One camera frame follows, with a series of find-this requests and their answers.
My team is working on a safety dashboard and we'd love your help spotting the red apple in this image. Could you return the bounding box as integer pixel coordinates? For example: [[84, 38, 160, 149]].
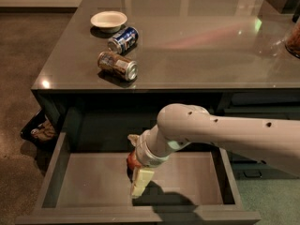
[[127, 151, 142, 171]]

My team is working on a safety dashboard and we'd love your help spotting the blue soda can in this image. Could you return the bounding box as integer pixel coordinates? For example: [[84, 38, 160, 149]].
[[108, 26, 139, 54]]

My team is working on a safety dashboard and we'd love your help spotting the white bowl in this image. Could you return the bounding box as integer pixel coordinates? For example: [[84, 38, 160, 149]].
[[90, 11, 128, 33]]

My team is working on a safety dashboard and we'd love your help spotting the brown soda can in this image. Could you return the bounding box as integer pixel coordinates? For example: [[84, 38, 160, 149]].
[[97, 52, 138, 82]]

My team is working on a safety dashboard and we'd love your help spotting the grey counter cabinet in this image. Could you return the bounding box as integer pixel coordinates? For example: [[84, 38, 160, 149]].
[[32, 0, 300, 128]]

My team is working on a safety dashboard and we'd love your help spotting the open grey top drawer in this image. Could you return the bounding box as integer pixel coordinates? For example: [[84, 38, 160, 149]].
[[16, 108, 261, 225]]

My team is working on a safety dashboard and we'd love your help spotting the closed bottom right drawer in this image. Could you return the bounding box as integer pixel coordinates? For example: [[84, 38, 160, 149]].
[[232, 163, 297, 180]]

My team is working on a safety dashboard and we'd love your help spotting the closed drawer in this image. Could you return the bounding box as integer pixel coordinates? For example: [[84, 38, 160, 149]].
[[232, 163, 297, 180], [226, 150, 266, 165]]

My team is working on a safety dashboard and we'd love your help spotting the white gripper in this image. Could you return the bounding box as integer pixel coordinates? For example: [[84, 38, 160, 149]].
[[127, 128, 172, 199]]

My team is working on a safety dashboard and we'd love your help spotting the closed lower right drawer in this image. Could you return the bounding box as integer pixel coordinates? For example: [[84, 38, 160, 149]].
[[226, 150, 266, 165]]

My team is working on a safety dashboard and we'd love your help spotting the black bin with trash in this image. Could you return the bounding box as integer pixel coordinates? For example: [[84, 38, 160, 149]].
[[21, 110, 58, 151]]

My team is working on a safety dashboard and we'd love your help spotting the brown snack bag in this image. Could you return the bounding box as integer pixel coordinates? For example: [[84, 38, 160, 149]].
[[285, 21, 300, 58]]

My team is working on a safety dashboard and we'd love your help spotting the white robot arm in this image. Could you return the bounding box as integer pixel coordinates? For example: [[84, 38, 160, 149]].
[[128, 103, 300, 199]]

